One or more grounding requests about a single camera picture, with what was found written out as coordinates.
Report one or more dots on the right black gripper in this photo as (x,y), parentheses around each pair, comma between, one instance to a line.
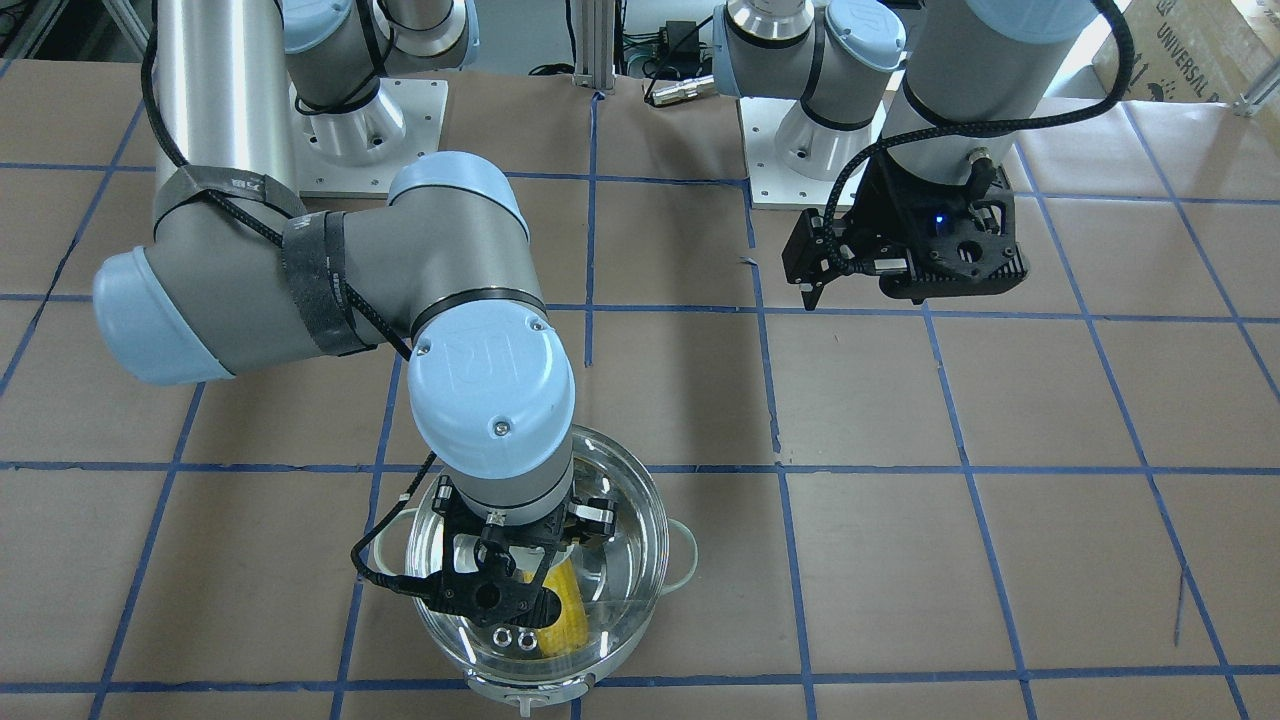
(593,516)

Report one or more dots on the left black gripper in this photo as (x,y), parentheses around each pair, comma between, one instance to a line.
(886,208)

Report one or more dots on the yellow corn cob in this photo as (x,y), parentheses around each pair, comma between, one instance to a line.
(570,631)

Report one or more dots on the clear glass pot lid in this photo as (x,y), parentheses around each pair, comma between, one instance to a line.
(620,560)

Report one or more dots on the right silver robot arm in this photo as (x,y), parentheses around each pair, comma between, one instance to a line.
(241,276)

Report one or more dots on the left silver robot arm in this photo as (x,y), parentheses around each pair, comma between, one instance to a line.
(972,75)

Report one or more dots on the pale green cooking pot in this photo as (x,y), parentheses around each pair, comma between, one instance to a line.
(600,620)

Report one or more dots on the brown paper table cover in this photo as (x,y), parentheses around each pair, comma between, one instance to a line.
(1059,502)

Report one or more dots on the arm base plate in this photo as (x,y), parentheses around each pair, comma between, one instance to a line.
(792,161)
(358,154)

